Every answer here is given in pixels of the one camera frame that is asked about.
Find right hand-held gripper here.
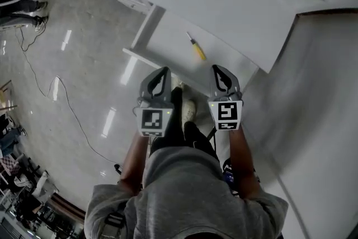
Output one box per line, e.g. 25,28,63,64
207,64,244,132

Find black waist device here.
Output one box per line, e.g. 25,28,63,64
222,157,239,191

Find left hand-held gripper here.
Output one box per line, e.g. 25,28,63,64
133,66,175,138

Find black backpack strap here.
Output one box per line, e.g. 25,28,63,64
102,203,127,239

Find checkered board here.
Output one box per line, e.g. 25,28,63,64
0,156,18,175

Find yellow handled screwdriver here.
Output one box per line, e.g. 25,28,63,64
186,31,208,62

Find person's light shoe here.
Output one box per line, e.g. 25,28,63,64
172,77,186,91
181,99,198,129

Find black floor cable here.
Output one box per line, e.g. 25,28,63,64
13,22,123,176

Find white desk frame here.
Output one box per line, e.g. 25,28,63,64
99,0,166,50

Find person's right forearm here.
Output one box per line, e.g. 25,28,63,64
228,128,261,201

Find person's black trousers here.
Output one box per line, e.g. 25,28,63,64
149,86,220,162

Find person's grey hoodie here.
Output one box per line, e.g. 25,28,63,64
83,145,289,239

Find person's left forearm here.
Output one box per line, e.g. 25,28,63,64
119,130,149,197

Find white drawer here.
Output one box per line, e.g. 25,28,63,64
122,7,260,95

